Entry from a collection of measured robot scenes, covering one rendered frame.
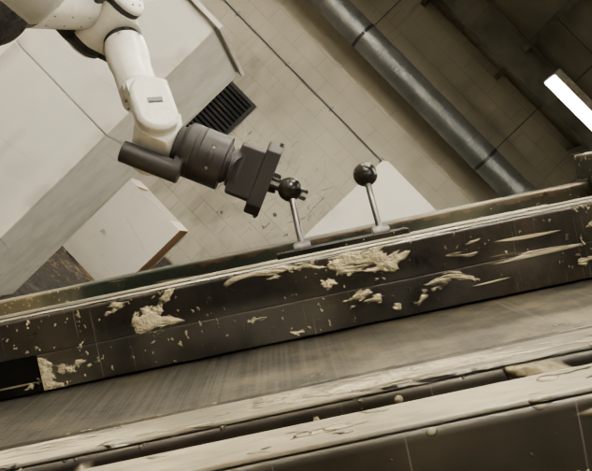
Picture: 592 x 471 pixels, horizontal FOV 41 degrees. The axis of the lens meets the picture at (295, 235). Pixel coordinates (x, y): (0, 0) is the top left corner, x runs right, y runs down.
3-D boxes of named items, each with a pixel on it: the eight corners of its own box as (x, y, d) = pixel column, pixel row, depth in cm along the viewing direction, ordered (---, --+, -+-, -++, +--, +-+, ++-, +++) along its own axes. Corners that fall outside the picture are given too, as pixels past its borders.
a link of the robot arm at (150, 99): (176, 163, 127) (155, 102, 133) (183, 125, 119) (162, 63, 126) (136, 166, 124) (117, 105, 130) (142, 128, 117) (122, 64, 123)
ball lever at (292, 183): (292, 263, 119) (277, 187, 125) (317, 257, 119) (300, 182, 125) (290, 252, 115) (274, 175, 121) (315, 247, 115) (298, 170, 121)
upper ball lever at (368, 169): (369, 247, 119) (351, 173, 125) (395, 241, 119) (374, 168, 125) (370, 235, 115) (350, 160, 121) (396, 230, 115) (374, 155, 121)
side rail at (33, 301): (6, 359, 144) (-8, 301, 144) (586, 239, 146) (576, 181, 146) (-6, 365, 139) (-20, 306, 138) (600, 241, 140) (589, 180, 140)
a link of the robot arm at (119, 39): (132, 117, 134) (108, 39, 143) (173, 79, 130) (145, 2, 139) (83, 94, 126) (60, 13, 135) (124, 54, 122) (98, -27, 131)
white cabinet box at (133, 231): (77, 242, 640) (140, 180, 639) (126, 293, 638) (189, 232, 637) (58, 242, 595) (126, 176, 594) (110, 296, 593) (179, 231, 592)
